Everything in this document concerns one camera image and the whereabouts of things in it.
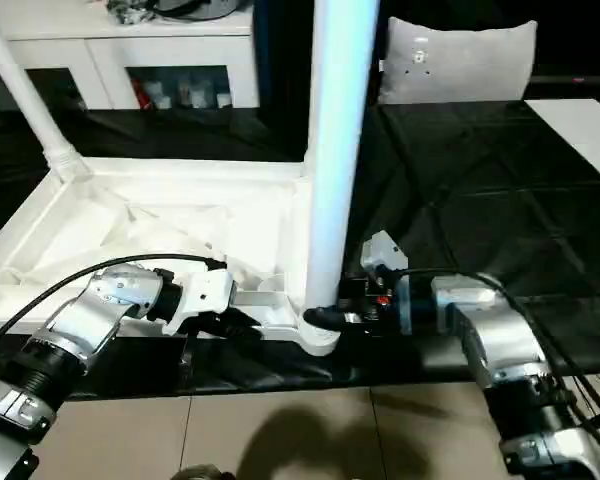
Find dark round appliance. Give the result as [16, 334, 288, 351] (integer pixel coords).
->
[108, 0, 253, 25]

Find white flat board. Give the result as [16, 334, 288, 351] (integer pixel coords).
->
[524, 97, 600, 193]

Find grey cushion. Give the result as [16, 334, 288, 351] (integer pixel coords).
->
[377, 17, 539, 106]

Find black cabinet with gold label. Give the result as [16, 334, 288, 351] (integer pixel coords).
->
[252, 0, 600, 106]

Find white glass-door cabinet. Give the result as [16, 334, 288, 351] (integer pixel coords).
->
[0, 0, 261, 113]

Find white plastic table top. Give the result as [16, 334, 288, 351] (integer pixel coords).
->
[0, 155, 343, 358]

